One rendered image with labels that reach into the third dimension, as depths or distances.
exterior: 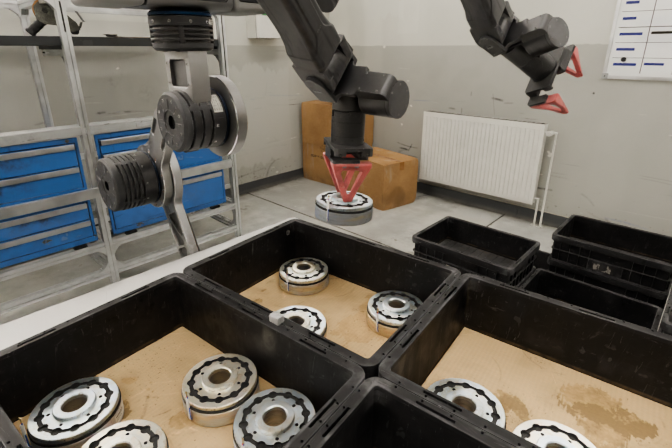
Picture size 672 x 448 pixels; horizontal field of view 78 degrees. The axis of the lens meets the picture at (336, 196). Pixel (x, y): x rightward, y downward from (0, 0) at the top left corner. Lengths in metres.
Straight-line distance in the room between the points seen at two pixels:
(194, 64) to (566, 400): 0.92
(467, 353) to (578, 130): 2.80
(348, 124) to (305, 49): 0.16
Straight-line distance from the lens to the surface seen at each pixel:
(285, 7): 0.53
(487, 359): 0.74
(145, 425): 0.62
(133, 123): 2.50
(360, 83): 0.64
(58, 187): 2.46
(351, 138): 0.69
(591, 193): 3.48
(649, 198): 3.43
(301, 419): 0.58
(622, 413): 0.74
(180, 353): 0.76
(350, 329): 0.76
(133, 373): 0.75
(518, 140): 3.42
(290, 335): 0.59
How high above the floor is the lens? 1.29
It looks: 20 degrees down
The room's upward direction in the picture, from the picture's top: straight up
